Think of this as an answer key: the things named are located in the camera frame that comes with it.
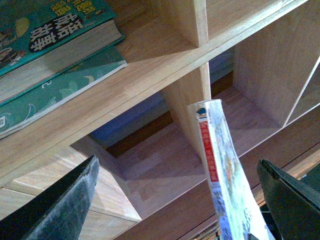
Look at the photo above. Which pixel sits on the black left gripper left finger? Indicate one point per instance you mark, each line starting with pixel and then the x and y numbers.
pixel 59 212

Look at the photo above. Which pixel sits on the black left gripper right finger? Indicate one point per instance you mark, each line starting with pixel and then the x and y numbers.
pixel 294 206

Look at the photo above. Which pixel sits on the light illustrated paperback book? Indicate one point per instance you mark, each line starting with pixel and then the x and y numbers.
pixel 239 215

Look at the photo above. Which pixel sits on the thin green patterned book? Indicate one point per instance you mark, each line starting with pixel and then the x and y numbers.
pixel 43 99

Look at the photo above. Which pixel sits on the wooden bookshelf unit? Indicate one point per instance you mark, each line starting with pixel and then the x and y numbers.
pixel 262 57

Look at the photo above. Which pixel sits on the thick green comic book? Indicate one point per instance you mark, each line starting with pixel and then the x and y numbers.
pixel 40 39

